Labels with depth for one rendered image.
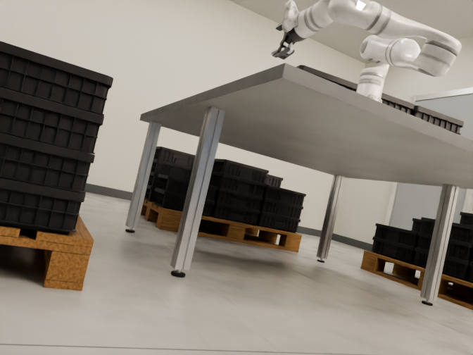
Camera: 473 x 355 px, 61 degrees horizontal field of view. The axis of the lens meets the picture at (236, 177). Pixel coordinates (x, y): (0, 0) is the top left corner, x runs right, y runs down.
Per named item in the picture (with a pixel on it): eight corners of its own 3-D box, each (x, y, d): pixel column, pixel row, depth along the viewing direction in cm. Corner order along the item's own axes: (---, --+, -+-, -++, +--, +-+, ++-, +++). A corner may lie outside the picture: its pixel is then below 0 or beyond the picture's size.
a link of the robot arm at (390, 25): (390, -2, 102) (374, 30, 104) (471, 44, 108) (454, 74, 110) (375, 0, 110) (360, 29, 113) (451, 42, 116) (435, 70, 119)
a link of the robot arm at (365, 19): (333, 5, 100) (380, 30, 103) (343, -24, 102) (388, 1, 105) (320, 19, 106) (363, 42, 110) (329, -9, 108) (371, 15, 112)
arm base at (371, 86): (380, 125, 149) (390, 81, 150) (362, 119, 145) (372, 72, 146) (362, 127, 157) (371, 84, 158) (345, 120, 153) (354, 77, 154)
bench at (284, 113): (564, 355, 168) (595, 191, 170) (222, 341, 97) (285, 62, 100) (322, 260, 311) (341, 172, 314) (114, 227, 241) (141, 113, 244)
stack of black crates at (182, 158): (182, 206, 364) (193, 157, 366) (193, 210, 337) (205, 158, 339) (139, 197, 347) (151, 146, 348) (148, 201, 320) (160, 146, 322)
